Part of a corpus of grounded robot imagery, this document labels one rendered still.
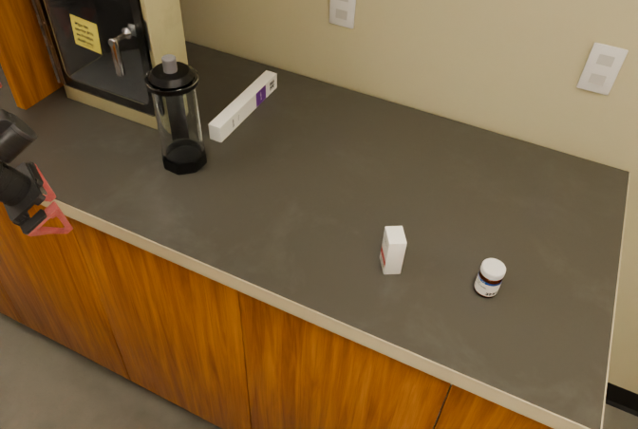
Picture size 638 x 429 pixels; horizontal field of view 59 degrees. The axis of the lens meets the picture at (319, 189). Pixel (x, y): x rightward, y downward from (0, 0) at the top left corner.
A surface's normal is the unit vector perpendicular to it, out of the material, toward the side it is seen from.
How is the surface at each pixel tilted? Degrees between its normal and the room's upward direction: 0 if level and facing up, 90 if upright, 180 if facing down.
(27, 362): 0
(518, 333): 0
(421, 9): 90
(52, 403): 0
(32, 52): 90
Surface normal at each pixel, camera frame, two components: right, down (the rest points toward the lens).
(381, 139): 0.04, -0.73
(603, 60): -0.43, 0.61
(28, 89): 0.90, 0.33
